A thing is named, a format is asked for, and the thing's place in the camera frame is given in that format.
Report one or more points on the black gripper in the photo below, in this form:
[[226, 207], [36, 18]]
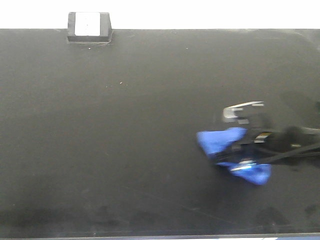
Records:
[[243, 154]]

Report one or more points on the blue microfiber cloth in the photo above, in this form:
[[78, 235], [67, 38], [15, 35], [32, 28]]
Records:
[[214, 142]]

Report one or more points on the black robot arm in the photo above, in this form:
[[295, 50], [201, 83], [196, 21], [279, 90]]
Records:
[[292, 142]]

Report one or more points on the black white socket box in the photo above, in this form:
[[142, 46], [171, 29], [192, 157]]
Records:
[[89, 27]]

